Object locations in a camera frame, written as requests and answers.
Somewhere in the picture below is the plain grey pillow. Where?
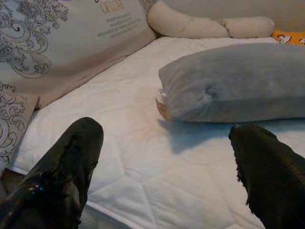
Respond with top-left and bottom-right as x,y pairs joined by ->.
156,42 -> 305,124

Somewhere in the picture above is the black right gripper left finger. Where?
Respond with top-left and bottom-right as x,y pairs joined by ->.
0,116 -> 104,229

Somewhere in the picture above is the cream bolster pillow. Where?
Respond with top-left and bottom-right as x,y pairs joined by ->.
147,0 -> 275,39

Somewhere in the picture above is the white quilted mattress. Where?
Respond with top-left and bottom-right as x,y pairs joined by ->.
7,35 -> 305,229

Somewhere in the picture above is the yellow egg cartoon blanket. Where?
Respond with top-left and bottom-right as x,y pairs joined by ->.
271,29 -> 305,46

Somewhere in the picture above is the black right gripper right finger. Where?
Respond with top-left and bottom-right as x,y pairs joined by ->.
228,123 -> 305,229

